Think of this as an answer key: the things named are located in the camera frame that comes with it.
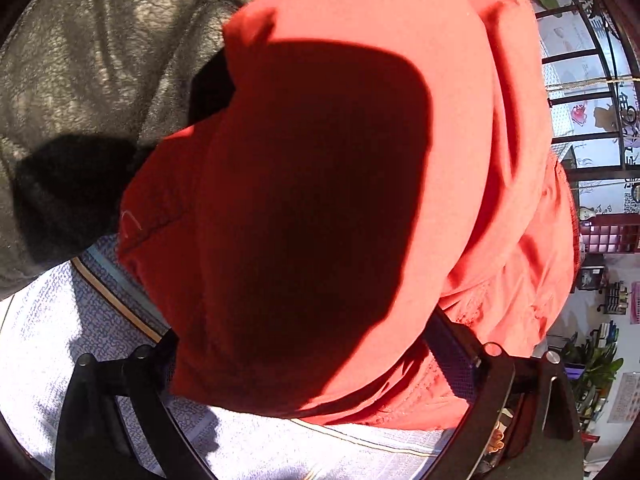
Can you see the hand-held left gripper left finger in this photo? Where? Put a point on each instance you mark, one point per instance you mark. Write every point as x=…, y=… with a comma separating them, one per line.
x=150, y=360

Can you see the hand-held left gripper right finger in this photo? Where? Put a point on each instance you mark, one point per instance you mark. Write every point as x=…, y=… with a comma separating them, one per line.
x=452, y=357

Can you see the red puffer jacket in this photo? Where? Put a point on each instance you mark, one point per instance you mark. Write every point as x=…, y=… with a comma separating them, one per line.
x=350, y=185

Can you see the green potted plant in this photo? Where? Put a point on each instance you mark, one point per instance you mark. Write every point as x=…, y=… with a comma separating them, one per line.
x=597, y=365

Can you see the small figurine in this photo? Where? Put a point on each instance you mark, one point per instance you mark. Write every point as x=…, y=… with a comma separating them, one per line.
x=586, y=215

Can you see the pink grid shelf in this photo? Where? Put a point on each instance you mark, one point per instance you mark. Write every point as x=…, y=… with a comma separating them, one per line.
x=610, y=232

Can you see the black metal window grille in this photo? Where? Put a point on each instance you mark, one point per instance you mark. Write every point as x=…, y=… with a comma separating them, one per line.
x=585, y=60

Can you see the wall calendar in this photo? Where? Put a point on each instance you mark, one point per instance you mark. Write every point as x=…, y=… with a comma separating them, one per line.
x=625, y=397

